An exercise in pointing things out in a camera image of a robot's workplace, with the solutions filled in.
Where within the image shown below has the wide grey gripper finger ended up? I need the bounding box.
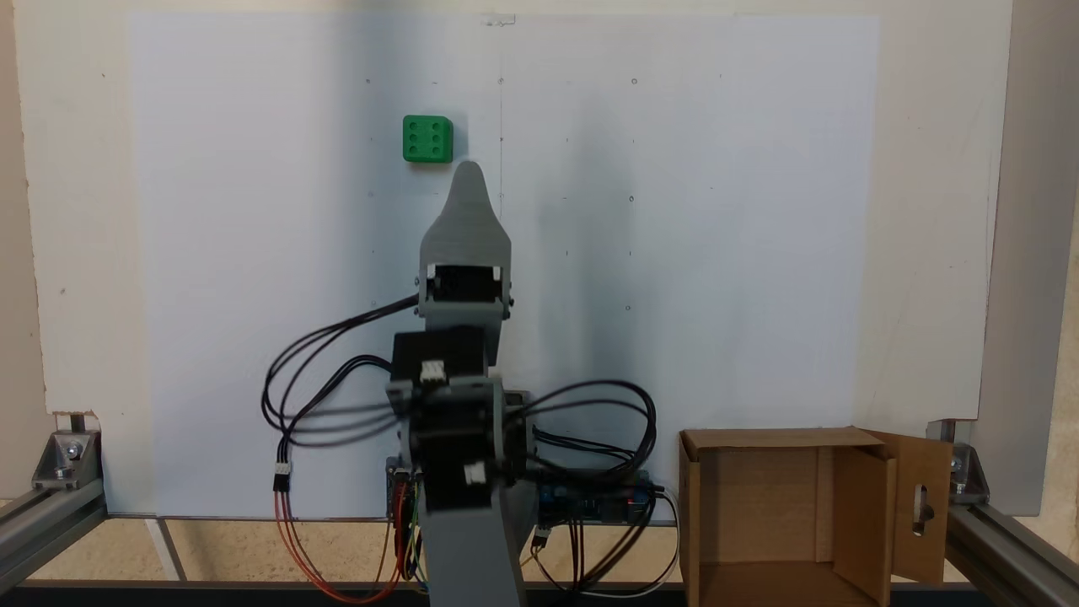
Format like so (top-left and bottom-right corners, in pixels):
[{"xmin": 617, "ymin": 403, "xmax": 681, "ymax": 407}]
[{"xmin": 419, "ymin": 159, "xmax": 513, "ymax": 271}]

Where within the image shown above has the green die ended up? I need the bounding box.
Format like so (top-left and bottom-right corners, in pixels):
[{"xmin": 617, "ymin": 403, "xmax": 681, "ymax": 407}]
[{"xmin": 402, "ymin": 115, "xmax": 455, "ymax": 164}]

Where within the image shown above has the motor driver circuit board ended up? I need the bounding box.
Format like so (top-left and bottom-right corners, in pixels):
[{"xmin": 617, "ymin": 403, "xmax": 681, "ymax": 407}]
[{"xmin": 385, "ymin": 457, "xmax": 424, "ymax": 521}]

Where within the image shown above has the large white paper sheet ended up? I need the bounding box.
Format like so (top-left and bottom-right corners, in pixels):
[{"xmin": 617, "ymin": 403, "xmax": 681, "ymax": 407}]
[{"xmin": 128, "ymin": 10, "xmax": 882, "ymax": 519}]

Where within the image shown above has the blue power circuit board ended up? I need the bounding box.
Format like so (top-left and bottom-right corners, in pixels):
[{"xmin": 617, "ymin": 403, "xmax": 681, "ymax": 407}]
[{"xmin": 538, "ymin": 470, "xmax": 654, "ymax": 525}]

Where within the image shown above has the open cardboard box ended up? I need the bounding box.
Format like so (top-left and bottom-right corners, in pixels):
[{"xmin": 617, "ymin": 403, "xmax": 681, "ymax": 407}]
[{"xmin": 679, "ymin": 426, "xmax": 955, "ymax": 607}]

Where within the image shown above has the black motor cable loop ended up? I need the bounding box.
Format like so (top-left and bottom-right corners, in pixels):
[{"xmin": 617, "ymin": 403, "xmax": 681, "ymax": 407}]
[{"xmin": 506, "ymin": 381, "xmax": 658, "ymax": 591}]

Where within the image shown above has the red jumper wire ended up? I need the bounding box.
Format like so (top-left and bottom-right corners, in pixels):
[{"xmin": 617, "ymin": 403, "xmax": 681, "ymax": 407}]
[{"xmin": 389, "ymin": 481, "xmax": 410, "ymax": 583}]

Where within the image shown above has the black cable with white connector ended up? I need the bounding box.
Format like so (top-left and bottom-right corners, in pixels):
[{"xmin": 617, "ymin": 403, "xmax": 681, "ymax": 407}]
[{"xmin": 261, "ymin": 293, "xmax": 422, "ymax": 495}]

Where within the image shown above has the orange wire bundle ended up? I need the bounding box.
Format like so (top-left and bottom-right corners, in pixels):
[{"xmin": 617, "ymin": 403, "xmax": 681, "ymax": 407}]
[{"xmin": 272, "ymin": 489, "xmax": 405, "ymax": 604}]

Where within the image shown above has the metal corner bracket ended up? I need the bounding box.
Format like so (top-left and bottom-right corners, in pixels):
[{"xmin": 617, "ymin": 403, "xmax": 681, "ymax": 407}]
[
  {"xmin": 31, "ymin": 428, "xmax": 104, "ymax": 492},
  {"xmin": 926, "ymin": 419, "xmax": 991, "ymax": 507}
]

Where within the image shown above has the aluminium frame post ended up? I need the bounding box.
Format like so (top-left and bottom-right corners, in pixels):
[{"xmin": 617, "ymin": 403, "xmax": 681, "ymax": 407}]
[
  {"xmin": 0, "ymin": 0, "xmax": 50, "ymax": 500},
  {"xmin": 969, "ymin": 0, "xmax": 1079, "ymax": 518}
]

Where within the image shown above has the aluminium frame rail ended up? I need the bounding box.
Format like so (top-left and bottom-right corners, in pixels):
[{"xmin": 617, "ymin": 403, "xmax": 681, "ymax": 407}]
[
  {"xmin": 944, "ymin": 497, "xmax": 1079, "ymax": 607},
  {"xmin": 0, "ymin": 479, "xmax": 109, "ymax": 595}
]

